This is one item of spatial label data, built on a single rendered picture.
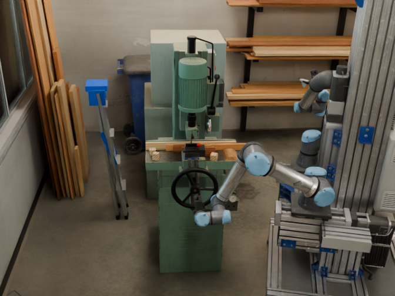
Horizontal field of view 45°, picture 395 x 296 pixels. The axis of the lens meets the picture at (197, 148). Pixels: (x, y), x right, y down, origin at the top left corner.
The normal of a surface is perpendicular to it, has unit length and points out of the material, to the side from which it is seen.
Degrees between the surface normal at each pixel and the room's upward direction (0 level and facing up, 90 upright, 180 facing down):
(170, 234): 90
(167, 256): 90
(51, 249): 0
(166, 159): 0
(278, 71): 90
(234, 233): 0
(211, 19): 90
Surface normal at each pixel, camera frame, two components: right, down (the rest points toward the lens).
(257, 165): -0.05, 0.39
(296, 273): 0.03, -0.89
